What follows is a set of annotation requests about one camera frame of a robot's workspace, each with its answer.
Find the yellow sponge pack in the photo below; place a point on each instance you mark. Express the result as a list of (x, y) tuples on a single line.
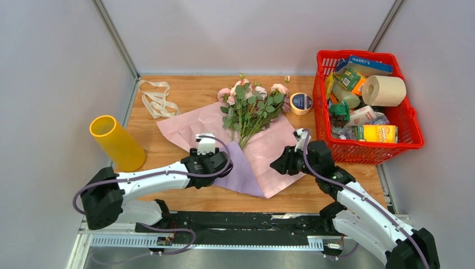
[(375, 133)]

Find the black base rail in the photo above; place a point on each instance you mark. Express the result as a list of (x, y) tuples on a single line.
[(243, 230)]

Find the yellow cylindrical vase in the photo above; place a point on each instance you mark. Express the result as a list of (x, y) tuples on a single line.
[(124, 151)]

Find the blue Harry's box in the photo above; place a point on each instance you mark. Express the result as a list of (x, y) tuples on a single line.
[(363, 66)]

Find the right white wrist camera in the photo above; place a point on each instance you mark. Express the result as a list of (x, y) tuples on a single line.
[(302, 135)]

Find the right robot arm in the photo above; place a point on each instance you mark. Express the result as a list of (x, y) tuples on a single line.
[(356, 214)]

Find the masking tape roll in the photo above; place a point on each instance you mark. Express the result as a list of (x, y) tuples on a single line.
[(300, 103)]

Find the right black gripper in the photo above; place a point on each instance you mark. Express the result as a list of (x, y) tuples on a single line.
[(285, 162)]

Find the white plastic package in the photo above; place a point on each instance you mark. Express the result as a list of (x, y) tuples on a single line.
[(361, 116)]

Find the beige paper towel roll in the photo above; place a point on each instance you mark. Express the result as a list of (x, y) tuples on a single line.
[(383, 91)]

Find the purple pink wrapping paper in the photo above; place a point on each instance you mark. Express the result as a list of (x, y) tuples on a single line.
[(251, 173)]

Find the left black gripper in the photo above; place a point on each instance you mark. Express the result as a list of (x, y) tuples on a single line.
[(193, 153)]

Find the pink flower bunch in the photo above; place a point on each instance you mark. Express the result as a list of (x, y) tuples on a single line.
[(249, 108)]

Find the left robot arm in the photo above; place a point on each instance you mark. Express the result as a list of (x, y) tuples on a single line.
[(111, 197)]

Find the pale green bottle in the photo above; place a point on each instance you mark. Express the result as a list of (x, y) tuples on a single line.
[(342, 94)]

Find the red plastic basket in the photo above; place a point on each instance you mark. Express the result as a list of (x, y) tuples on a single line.
[(404, 116)]

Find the cream ribbon with gold text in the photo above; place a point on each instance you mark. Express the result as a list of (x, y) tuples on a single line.
[(156, 102)]

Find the green crumpled wrapper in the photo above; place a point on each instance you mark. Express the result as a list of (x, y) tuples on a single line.
[(339, 114)]

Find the green orange box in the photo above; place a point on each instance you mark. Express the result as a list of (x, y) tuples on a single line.
[(352, 81)]

